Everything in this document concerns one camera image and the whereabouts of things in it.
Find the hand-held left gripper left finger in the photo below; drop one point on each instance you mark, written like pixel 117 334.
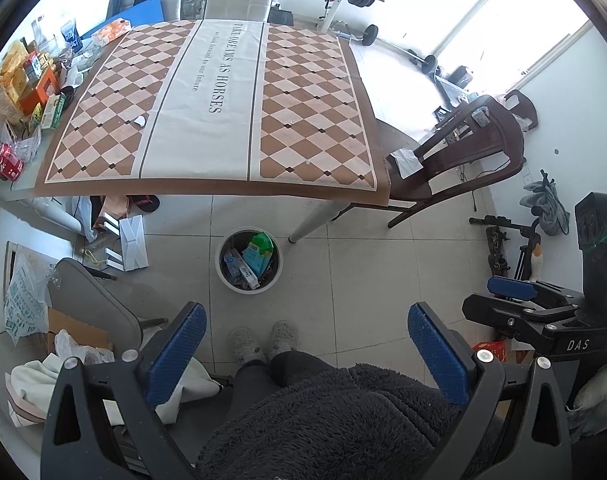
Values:
pixel 176 355

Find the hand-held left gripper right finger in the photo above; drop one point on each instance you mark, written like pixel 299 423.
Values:
pixel 436 350

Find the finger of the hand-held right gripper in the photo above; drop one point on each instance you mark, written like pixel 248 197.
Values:
pixel 508 287
pixel 503 317

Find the white trash bin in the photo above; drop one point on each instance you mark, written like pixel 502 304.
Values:
pixel 277 277

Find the red cardboard box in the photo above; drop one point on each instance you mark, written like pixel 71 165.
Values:
pixel 491 350

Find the white fabric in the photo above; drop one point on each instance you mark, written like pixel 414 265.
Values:
pixel 188 390

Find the black tripod stand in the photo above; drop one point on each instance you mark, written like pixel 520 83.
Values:
pixel 498 250

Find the person's grey slipper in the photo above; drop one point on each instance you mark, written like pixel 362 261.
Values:
pixel 283 337
pixel 246 344

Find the grey hanging cloth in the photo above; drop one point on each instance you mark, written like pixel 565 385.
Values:
pixel 546 205

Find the person's grey trouser legs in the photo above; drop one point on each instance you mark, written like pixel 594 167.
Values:
pixel 283 370

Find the person's dark fleece clothing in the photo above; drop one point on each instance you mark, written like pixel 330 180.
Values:
pixel 333 425

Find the white cloth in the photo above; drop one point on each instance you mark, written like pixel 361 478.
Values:
pixel 33 385

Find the dark wooden chair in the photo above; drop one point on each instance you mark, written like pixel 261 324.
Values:
pixel 488 135

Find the brown paper bag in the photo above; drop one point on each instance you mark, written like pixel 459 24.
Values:
pixel 116 207

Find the plastic bag with green print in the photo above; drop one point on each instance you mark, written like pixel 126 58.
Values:
pixel 26 300

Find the folded white paper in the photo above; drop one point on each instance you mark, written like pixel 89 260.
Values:
pixel 407 162

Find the white table leg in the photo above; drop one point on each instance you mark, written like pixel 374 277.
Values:
pixel 311 222

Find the brown checkered tablecloth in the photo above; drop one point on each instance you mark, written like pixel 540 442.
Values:
pixel 208 150

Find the small white paper scrap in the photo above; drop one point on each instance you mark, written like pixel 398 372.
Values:
pixel 139 121

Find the red soda can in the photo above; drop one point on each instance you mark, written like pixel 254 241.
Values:
pixel 7 162

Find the green box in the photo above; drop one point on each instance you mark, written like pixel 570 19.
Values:
pixel 53 110

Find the small barbell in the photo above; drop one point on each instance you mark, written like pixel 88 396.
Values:
pixel 369 34

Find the orange box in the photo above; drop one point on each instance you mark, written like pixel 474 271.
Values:
pixel 41 90

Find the small blue red box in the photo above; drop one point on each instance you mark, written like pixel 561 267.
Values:
pixel 33 66

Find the orange tissue packet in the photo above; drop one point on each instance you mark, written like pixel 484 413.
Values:
pixel 112 30

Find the blue white pouch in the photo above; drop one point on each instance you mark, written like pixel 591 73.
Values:
pixel 71 34

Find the blue mat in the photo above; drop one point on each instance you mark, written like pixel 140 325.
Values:
pixel 143 15

